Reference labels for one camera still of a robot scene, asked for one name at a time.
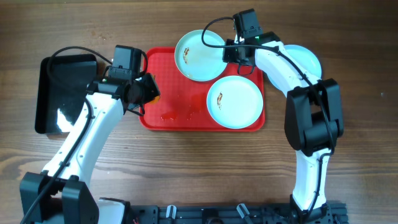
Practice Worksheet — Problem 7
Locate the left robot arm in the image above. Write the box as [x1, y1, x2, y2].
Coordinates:
[19, 45, 160, 223]

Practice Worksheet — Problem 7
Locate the black rectangular water basin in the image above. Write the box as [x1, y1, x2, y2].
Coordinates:
[34, 54, 97, 134]

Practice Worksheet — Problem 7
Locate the red plastic tray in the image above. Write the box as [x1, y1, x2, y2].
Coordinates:
[138, 46, 266, 133]

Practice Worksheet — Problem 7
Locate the light blue plate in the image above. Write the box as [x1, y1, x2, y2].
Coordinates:
[206, 75, 264, 129]
[256, 42, 322, 96]
[174, 30, 227, 82]

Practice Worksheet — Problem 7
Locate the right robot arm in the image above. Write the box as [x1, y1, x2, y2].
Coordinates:
[223, 9, 344, 220]

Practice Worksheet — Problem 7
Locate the light blue plate top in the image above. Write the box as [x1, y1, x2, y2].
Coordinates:
[174, 30, 227, 82]

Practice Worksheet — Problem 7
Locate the orange sponge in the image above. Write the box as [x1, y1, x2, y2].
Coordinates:
[149, 96, 160, 104]

